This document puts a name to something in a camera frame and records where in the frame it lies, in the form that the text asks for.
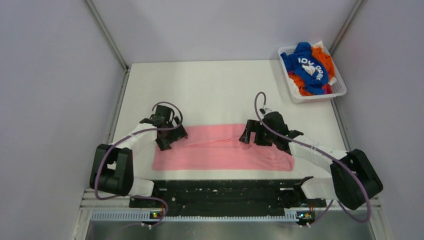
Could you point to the red t-shirt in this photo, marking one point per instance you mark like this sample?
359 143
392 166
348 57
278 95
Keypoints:
327 88

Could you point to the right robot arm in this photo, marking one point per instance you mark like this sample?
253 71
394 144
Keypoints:
352 180

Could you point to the white plastic basket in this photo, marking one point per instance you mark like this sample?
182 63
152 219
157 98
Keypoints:
338 88

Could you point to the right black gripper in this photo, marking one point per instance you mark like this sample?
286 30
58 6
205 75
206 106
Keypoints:
254 126

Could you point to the orange t-shirt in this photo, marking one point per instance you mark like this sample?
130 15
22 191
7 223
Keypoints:
328 63

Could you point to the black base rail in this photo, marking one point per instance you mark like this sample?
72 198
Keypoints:
227 198

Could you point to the blue printed t-shirt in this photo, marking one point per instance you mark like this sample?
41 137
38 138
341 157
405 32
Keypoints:
308 73

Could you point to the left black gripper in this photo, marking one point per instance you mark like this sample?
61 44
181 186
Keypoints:
177 133

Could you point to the white slotted cable duct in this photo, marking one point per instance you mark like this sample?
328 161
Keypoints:
152 216

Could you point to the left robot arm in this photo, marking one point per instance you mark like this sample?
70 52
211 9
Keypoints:
113 165

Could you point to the pink t-shirt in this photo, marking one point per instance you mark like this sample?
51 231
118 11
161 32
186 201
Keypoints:
217 147

